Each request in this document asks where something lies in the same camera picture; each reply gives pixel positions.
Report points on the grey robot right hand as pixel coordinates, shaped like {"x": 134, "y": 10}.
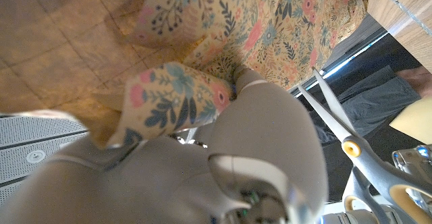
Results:
{"x": 263, "y": 129}

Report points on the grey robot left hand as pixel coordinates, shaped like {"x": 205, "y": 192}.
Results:
{"x": 413, "y": 158}

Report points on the grey scissors with tan grips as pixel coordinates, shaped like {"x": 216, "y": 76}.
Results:
{"x": 371, "y": 163}

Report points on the floral patterned cloth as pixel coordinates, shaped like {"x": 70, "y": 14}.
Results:
{"x": 263, "y": 25}

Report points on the person leg in grey shorts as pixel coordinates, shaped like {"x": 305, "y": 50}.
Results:
{"x": 374, "y": 99}

